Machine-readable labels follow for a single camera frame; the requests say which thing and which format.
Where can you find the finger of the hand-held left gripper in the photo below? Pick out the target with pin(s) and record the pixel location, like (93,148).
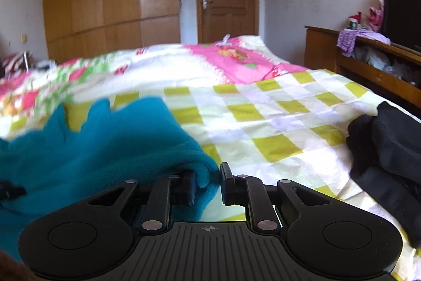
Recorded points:
(11,191)

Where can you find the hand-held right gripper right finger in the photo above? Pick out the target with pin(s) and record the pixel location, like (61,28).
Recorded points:
(227,192)

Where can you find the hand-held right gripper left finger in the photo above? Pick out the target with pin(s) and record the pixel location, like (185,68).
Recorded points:
(186,190)

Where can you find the teal fleece garment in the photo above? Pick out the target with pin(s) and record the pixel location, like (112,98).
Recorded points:
(98,149)

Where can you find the pile of black clothes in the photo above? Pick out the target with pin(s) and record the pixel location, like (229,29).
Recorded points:
(388,149)

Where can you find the reddish brown cloth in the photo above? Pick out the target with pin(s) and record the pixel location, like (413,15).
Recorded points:
(10,269)

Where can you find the checked patchwork bed quilt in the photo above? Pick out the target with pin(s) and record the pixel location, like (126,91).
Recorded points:
(263,116)

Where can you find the wooden television cabinet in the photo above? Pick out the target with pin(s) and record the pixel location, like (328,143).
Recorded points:
(320,47)

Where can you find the purple patterned cloth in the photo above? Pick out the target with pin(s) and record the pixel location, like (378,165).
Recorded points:
(347,40)

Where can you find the white plastic bag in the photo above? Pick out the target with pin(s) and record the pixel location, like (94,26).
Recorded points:
(373,57)

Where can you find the small santa figurine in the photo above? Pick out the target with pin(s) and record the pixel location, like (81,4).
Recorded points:
(355,21)

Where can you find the grey plastic bag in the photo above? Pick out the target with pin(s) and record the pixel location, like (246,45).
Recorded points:
(403,70)

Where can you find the pink floral cloth cover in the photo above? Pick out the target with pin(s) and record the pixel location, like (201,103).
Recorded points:
(375,16)

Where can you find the black television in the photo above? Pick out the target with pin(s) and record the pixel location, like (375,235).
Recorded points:
(404,21)

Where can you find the wall socket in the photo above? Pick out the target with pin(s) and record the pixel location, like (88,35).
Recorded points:
(23,38)

